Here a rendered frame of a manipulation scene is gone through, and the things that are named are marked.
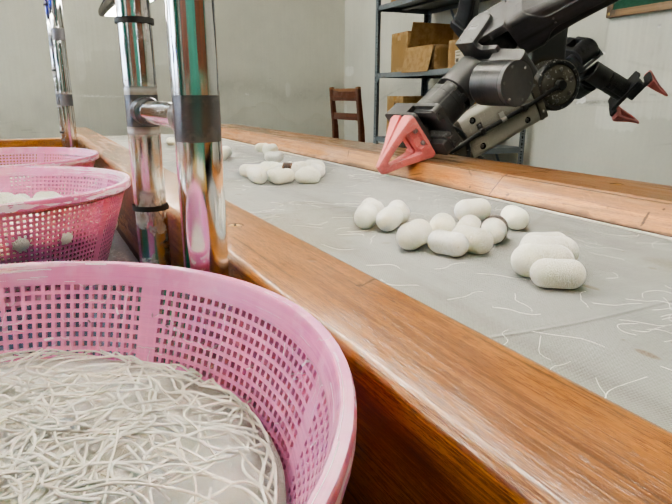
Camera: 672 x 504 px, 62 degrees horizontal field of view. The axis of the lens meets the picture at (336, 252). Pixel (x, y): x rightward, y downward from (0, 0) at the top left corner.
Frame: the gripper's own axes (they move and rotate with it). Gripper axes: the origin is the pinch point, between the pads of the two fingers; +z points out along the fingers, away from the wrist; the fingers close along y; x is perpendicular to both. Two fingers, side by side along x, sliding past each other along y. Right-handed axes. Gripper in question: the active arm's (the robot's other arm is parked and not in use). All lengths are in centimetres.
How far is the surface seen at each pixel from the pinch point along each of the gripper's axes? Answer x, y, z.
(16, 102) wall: -34, -468, 32
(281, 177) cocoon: -8.4, -1.8, 11.3
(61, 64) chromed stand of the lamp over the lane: -33, -60, 17
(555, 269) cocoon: -9.4, 42.6, 12.5
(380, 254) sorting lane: -11.3, 31.0, 16.9
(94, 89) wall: -5, -462, -20
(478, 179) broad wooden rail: 3.0, 13.7, -3.2
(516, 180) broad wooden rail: 3.0, 19.1, -4.0
